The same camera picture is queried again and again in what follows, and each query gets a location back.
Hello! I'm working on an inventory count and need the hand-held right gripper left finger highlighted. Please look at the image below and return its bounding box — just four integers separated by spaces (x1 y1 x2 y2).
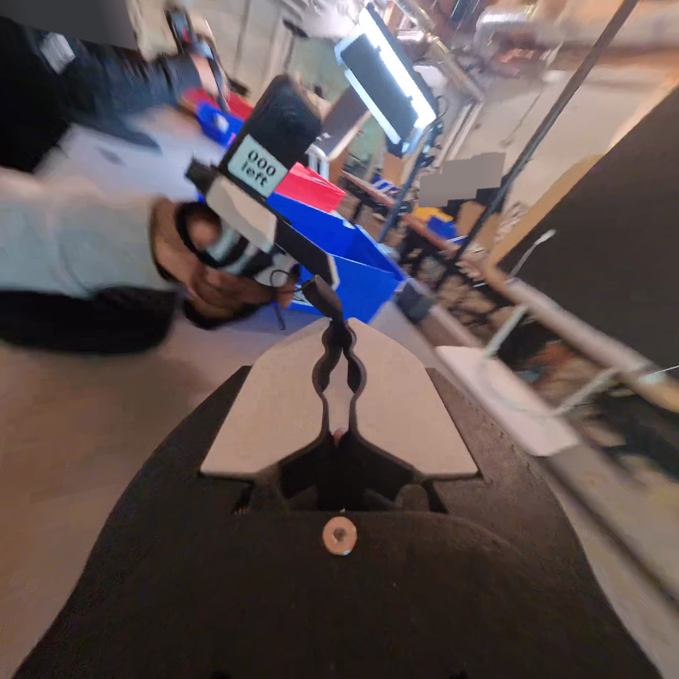
199 317 340 481

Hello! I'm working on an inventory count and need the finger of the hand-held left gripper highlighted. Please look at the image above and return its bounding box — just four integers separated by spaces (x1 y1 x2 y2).
204 176 341 290

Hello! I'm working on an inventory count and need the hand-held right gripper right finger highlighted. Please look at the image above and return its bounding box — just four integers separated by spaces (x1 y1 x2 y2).
344 317 479 482

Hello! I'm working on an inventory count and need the blue plastic bin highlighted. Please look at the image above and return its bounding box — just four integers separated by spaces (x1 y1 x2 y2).
265 191 408 325

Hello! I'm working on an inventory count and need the person's left forearm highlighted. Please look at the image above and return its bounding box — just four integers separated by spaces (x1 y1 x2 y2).
0 124 178 298

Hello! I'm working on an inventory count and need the grey desk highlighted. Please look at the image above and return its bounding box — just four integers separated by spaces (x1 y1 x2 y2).
0 308 679 679

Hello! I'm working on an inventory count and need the person's left hand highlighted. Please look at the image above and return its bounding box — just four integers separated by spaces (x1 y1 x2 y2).
153 199 300 319

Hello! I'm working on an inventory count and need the red plastic bin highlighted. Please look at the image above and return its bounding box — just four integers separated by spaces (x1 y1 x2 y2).
276 162 347 213

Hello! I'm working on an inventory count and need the small blue bin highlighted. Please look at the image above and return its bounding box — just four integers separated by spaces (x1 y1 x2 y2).
193 101 245 146

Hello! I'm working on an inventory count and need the white mat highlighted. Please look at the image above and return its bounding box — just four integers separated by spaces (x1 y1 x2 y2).
435 345 580 458

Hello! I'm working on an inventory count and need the white light panel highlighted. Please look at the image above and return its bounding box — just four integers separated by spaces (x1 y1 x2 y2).
334 1 439 156

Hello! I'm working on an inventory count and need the grey charger box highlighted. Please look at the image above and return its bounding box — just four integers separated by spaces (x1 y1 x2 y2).
398 286 436 324

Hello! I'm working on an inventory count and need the black light stand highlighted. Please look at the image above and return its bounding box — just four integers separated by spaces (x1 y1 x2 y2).
379 95 446 245

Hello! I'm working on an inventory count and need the black jacket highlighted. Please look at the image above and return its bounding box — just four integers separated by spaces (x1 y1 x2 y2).
0 16 229 170

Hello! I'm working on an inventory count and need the dark cloth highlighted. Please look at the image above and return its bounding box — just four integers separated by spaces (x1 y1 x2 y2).
0 289 186 355

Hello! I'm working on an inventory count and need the black stand with round head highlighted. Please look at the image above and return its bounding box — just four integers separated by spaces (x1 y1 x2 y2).
453 0 640 261

